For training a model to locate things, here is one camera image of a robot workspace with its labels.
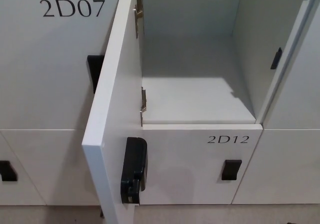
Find black latch strike plate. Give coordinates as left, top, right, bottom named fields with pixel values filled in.
left=270, top=47, right=283, bottom=70

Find white locker door 2D08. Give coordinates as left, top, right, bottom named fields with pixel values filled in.
left=0, top=128, right=101, bottom=206

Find black handle of unnumbered door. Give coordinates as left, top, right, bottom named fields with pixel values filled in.
left=0, top=160, right=19, bottom=183

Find black handle of door 2D07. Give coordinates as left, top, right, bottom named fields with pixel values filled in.
left=86, top=55, right=106, bottom=95

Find black handle of door 2D12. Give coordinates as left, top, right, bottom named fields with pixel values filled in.
left=221, top=159, right=243, bottom=182

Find white open locker compartment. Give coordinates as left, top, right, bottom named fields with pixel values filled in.
left=140, top=0, right=316, bottom=125

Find white low plain locker door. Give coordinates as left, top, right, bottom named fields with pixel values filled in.
left=233, top=128, right=320, bottom=206

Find black handle of 2D11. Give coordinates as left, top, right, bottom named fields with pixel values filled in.
left=120, top=137, right=149, bottom=205

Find white locker door 2D12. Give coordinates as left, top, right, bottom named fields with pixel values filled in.
left=136, top=123, right=264, bottom=206

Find white locker door 2D11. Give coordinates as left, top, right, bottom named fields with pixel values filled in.
left=81, top=0, right=144, bottom=224

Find white unnumbered locker door with handle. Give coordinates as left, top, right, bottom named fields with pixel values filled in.
left=0, top=131, right=47, bottom=207

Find brass door hinge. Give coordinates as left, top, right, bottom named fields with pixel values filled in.
left=138, top=86, right=149, bottom=128
left=133, top=0, right=145, bottom=39

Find white locker door 2D07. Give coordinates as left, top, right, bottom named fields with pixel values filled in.
left=0, top=0, right=126, bottom=131

